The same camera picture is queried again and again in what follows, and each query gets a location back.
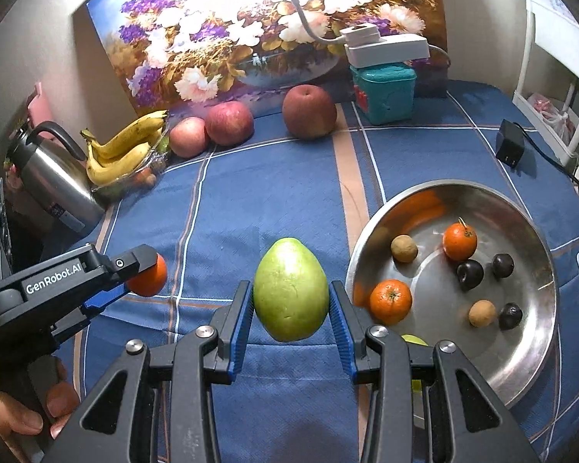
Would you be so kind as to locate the white shelf rack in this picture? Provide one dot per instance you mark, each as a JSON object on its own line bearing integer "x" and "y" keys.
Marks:
{"x": 550, "y": 66}

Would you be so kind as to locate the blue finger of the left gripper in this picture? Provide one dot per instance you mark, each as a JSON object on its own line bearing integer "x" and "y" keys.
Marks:
{"x": 105, "y": 298}
{"x": 130, "y": 263}

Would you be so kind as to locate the orange tangerine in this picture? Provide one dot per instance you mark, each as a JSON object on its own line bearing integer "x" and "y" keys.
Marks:
{"x": 459, "y": 241}
{"x": 390, "y": 301}
{"x": 151, "y": 281}

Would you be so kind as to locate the steel thermos kettle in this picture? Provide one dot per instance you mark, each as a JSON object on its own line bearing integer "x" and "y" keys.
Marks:
{"x": 50, "y": 164}

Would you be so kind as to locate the pink apple left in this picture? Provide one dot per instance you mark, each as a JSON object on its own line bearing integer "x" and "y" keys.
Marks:
{"x": 189, "y": 138}

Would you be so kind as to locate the dark red apple right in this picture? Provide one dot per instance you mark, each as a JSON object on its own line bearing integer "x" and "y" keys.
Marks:
{"x": 308, "y": 112}

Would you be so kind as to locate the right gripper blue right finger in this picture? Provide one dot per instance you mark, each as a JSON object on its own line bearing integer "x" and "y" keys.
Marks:
{"x": 465, "y": 420}

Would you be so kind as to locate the red apple middle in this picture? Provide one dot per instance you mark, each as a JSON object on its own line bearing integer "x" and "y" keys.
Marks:
{"x": 230, "y": 123}

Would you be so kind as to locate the white desk lamp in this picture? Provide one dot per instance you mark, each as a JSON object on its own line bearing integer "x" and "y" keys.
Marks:
{"x": 366, "y": 47}

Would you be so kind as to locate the clear plastic fruit tray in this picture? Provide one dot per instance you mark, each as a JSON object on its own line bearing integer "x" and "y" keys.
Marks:
{"x": 138, "y": 170}

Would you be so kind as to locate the person's left hand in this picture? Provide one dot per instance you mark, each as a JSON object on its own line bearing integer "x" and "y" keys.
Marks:
{"x": 15, "y": 418}

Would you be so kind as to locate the dark plum front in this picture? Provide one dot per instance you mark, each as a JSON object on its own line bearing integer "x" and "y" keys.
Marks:
{"x": 469, "y": 274}

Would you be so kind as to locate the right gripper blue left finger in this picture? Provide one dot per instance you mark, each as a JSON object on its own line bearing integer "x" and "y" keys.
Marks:
{"x": 117, "y": 421}

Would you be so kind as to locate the green pear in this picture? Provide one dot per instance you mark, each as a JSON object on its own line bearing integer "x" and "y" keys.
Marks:
{"x": 290, "y": 291}
{"x": 421, "y": 368}

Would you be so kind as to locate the large steel plate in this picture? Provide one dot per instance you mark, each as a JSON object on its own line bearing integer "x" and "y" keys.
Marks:
{"x": 509, "y": 360}

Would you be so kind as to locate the floral painting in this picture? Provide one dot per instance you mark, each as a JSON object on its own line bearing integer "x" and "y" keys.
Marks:
{"x": 188, "y": 55}

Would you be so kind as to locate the blue plaid tablecloth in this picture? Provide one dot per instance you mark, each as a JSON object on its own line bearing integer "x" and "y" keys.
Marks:
{"x": 213, "y": 217}

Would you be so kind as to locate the teal plastic box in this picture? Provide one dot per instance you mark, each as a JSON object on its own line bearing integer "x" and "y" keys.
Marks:
{"x": 385, "y": 93}

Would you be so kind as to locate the dark plum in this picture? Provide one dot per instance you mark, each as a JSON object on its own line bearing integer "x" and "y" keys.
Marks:
{"x": 502, "y": 265}
{"x": 510, "y": 317}
{"x": 469, "y": 274}

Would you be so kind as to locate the pink plastic bag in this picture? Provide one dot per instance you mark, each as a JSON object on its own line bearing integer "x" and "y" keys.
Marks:
{"x": 558, "y": 120}

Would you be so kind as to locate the black power adapter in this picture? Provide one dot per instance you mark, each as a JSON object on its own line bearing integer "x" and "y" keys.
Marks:
{"x": 510, "y": 145}

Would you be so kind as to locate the yellow banana bunch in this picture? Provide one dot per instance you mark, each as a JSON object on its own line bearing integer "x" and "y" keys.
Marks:
{"x": 123, "y": 154}

